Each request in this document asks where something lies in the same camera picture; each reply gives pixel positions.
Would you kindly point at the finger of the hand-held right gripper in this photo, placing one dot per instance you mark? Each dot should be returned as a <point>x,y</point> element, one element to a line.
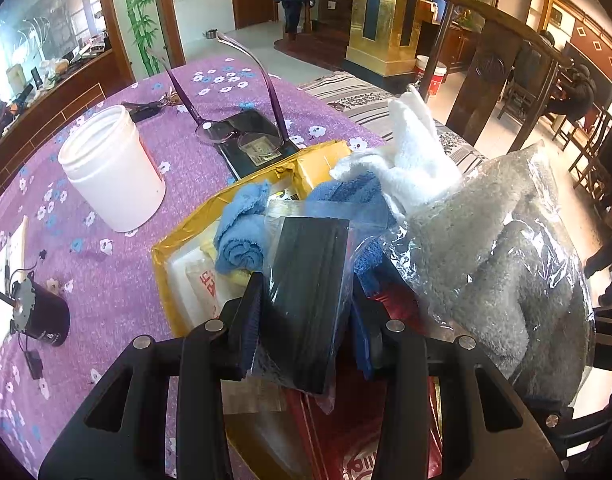
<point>610,317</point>
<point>580,427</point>

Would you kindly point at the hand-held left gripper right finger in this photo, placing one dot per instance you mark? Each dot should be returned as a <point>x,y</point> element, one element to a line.
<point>363,345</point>

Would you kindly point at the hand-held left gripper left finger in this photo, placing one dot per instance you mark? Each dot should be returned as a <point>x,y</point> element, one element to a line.
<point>251,330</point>

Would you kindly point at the black pad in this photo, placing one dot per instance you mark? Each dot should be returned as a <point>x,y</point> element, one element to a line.
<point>306,285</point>

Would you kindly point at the grey towel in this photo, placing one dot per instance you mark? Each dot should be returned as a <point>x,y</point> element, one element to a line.
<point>485,260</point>

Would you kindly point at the dark blue towel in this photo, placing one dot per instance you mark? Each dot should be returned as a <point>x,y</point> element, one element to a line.
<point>351,192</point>

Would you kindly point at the yellow cardboard box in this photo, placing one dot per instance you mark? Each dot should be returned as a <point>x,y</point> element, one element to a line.
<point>316,157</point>

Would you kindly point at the white towel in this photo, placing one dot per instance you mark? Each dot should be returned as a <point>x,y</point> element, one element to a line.
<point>410,160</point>

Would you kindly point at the white packet red print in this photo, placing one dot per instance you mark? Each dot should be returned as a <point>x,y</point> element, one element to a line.
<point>201,285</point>

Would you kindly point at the dark wooden chair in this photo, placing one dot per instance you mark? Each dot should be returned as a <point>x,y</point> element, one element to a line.
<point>490,75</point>
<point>590,160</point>

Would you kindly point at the black cylindrical motor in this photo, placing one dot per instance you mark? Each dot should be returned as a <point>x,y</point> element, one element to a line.
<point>46,315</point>

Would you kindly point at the black phone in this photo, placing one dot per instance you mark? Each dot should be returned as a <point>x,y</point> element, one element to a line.
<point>246,122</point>

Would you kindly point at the white plastic jar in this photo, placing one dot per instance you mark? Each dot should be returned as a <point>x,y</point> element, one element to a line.
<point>111,175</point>

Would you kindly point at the purple eyeglasses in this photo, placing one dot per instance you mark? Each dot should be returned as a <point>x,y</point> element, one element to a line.
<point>204,125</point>

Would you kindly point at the striped cushion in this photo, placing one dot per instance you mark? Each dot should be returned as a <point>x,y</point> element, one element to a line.
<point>356,102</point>

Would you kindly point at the bunch of keys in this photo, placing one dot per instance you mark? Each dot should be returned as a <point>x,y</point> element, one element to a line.
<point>141,110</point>

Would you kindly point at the white bucket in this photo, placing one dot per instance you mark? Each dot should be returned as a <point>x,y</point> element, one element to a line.
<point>430,77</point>

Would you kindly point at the wooden sideboard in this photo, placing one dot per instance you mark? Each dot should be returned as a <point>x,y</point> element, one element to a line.
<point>61,105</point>

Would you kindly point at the metal bowl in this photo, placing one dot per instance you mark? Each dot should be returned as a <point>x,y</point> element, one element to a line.
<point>211,34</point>

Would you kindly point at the wooden staircase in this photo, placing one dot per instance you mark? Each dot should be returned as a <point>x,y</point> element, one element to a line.
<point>331,35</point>

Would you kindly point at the gold pillar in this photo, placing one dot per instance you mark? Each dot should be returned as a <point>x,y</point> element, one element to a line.
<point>385,25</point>

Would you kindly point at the bamboo print panel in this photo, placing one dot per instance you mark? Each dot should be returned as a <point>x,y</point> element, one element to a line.
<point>136,20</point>

